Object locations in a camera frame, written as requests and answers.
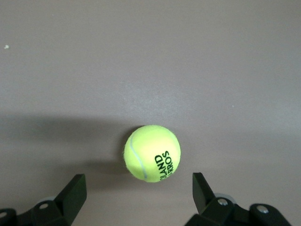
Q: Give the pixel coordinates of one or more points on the yellow-green tennis ball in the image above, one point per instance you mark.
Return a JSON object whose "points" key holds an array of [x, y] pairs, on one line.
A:
{"points": [[150, 150]]}

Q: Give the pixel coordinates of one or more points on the small white speck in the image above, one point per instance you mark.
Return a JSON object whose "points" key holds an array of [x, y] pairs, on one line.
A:
{"points": [[7, 47]]}

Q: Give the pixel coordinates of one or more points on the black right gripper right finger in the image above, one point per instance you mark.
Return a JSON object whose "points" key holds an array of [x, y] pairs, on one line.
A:
{"points": [[223, 214]]}

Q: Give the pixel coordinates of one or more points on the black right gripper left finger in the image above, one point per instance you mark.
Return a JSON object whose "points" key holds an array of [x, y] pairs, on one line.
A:
{"points": [[47, 214]]}

